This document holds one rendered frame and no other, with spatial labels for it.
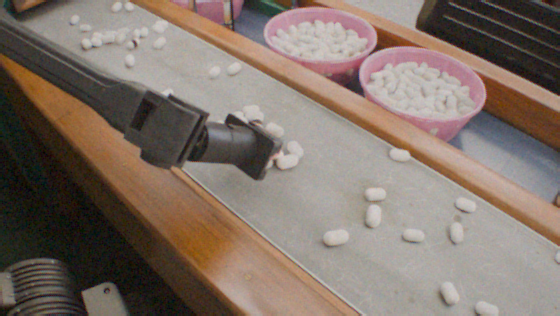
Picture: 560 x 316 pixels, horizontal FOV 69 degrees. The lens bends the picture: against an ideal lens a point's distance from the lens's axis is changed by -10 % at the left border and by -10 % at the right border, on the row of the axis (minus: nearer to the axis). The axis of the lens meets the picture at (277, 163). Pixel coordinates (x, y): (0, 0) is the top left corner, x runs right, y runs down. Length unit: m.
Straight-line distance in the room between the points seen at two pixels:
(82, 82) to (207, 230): 0.27
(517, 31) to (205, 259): 0.47
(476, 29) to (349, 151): 0.38
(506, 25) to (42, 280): 0.64
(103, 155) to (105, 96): 0.25
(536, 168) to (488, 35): 0.54
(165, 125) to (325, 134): 0.38
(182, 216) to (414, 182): 0.38
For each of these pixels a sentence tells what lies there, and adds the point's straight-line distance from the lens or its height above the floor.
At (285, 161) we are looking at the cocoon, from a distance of 0.75.
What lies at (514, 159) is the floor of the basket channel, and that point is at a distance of 1.00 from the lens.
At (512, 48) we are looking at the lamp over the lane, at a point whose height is 1.07.
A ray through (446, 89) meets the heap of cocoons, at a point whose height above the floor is 0.74.
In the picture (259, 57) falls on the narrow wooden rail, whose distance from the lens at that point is 1.00.
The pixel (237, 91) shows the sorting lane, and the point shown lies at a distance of 0.94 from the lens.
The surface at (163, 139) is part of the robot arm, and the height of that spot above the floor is 0.94.
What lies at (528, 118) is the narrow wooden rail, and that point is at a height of 0.71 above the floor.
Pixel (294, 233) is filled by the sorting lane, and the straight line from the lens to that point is 0.68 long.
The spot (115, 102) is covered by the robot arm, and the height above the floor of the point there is 0.97.
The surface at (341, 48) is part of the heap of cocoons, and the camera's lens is 1.10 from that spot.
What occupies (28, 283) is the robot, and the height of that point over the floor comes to 0.79.
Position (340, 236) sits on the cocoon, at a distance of 0.65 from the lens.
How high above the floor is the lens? 1.28
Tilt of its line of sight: 44 degrees down
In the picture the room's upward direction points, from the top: straight up
